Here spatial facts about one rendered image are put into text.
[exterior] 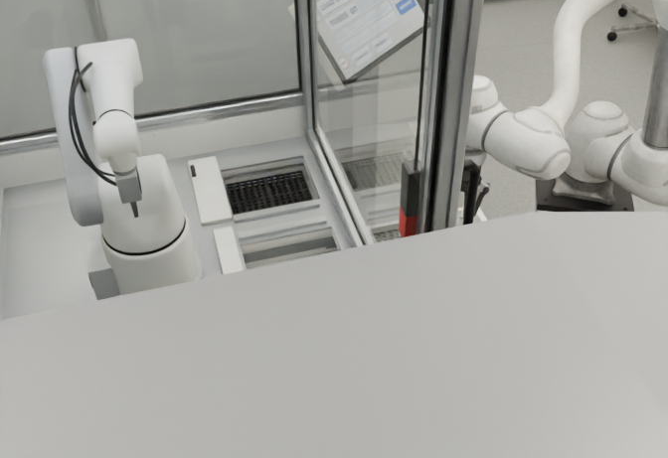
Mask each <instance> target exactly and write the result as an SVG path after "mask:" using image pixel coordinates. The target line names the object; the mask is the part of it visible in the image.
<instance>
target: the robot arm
mask: <svg viewBox="0 0 668 458"><path fill-rule="evenodd" d="M612 1H613V0H566V2H565V3H564V5H563V6H562V8H561V10H560V12H559V14H558V17H557V20H556V23H555V27H554V36H553V54H554V88H553V93H552V96H551V97H550V99H549V100H548V101H547V102H546V103H545V104H544V105H542V106H539V107H537V106H529V107H528V108H527V109H525V110H522V111H518V112H516V113H513V112H511V111H510V110H508V109H507V108H506V107H505V106H504V105H503V104H502V103H501V101H500V100H498V93H497V90H496V87H495V85H494V83H493V81H492V80H491V79H490V78H488V77H486V76H474V83H473V91H472V98H471V106H470V115H469V123H468V131H467V139H466V147H465V156H464V160H469V159H471V160H472V161H473V162H474V163H475V164H476V165H478V166H479V167H480V173H481V166H482V164H483V163H484V162H485V160H486V154H487V153H488V154H489V155H491V156H492V157H493V158H494V159H495V160H497V161H498V162H500V163H501V164H503V165H504V166H506V167H508V168H510V169H512V170H513V171H515V172H518V173H520V174H522V175H524V176H527V177H529V178H533V179H537V180H551V179H554V178H556V183H555V186H554V188H553V190H552V194H553V195H555V196H558V197H560V196H565V197H572V198H577V199H583V200H589V201H595V202H600V203H603V204H606V205H613V204H614V200H615V198H614V196H613V193H612V191H613V183H615V184H616V185H618V186H619V187H620V188H622V189H624V190H625V191H627V192H629V193H631V194H633V195H635V196H637V197H639V198H640V199H643V200H645V201H647V202H649V203H652V204H655V205H658V206H663V207H668V0H651V1H652V4H653V7H654V11H655V15H656V19H657V21H658V23H659V24H660V26H659V31H658V37H657V43H656V49H655V55H654V61H653V67H652V72H651V78H650V84H649V89H648V95H647V101H646V106H645V112H644V118H643V124H642V128H640V129H639V130H637V131H635V130H634V129H633V128H632V126H631V125H630V124H628V122H629V119H628V117H627V115H626V114H625V112H624V111H623V110H622V109H621V108H620V107H618V106H617V105H616V104H614V103H611V102H607V101H595V102H592V103H590V104H589V105H588V106H586V107H585V108H584V109H583V110H582V111H581V112H580V113H579V114H578V115H577V116H576V118H575V120H574V121H573V123H572V125H571V127H570V130H569V133H568V137H567V140H565V132H564V126H565V124H566V123H567V121H568V119H569V118H570V116H571V114H572V112H573V111H574V109H575V106H576V104H577V100H578V96H579V90H580V65H581V34H582V29H583V26H584V24H585V22H586V21H587V20H588V19H589V18H590V17H591V16H592V15H593V14H595V13H596V12H597V11H599V10H600V9H602V8H603V7H604V6H606V5H607V4H609V3H610V2H612ZM469 175H470V171H469V170H464V171H463V172H462V180H461V188H460V191H461V192H464V208H463V210H462V211H461V215H460V220H459V225H460V226H463V221H464V213H465V206H466V198H467V190H468V183H469Z"/></svg>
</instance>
